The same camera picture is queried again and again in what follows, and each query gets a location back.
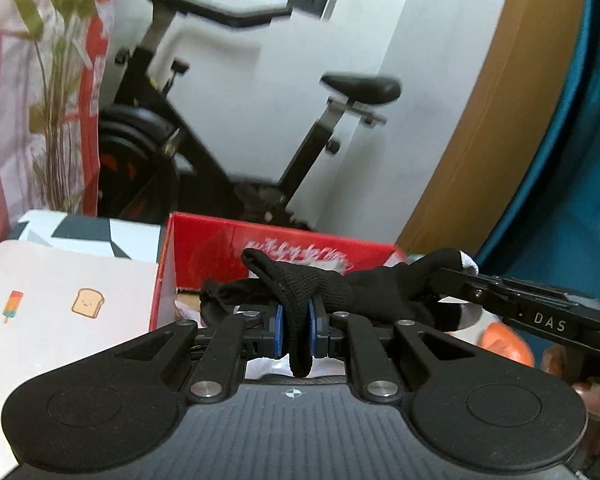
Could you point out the red cardboard box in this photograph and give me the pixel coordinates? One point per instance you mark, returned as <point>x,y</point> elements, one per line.
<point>205,250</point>

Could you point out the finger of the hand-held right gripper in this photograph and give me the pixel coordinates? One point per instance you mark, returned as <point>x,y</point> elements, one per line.
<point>475,292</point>

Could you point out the pink bamboo print curtain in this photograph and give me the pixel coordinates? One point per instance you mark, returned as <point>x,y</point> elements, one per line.
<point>0,110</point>

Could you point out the person's right hand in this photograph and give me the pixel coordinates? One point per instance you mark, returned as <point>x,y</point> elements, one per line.
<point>597,400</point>

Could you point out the black knit glove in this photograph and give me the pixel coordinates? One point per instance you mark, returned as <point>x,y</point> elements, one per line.
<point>380,285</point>

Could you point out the black exercise bike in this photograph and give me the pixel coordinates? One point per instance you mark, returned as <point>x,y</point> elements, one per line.
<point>145,125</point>

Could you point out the wooden door frame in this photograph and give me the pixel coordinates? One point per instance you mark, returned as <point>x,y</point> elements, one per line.
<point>480,135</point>

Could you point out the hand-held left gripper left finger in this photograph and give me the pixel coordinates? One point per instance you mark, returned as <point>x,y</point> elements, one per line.
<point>277,327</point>

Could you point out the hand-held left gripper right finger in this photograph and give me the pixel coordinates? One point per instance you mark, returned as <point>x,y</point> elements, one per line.
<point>312,327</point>

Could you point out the white cartoon print mat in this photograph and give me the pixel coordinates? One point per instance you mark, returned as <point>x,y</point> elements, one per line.
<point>80,340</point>

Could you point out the geometric pattern tablecloth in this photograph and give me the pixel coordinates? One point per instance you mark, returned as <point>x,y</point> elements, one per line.
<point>90,230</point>

